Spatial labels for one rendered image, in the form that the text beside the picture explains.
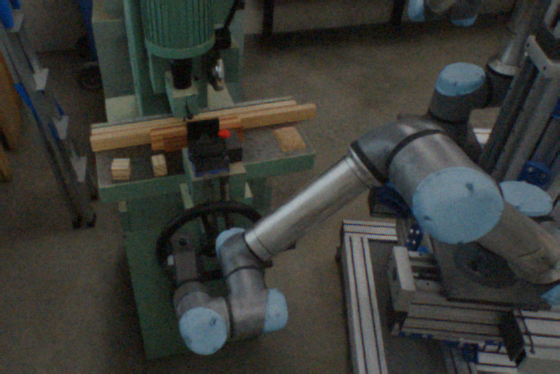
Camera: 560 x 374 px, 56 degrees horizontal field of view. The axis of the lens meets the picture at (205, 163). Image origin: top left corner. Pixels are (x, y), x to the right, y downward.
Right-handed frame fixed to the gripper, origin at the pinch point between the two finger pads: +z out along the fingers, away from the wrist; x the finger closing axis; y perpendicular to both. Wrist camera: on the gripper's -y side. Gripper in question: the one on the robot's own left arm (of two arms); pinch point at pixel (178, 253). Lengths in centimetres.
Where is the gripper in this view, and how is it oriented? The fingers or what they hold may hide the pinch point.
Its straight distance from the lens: 123.0
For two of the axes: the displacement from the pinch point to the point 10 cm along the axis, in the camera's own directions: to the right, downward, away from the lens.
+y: 0.7, 9.8, 1.9
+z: -1.8, -1.8, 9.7
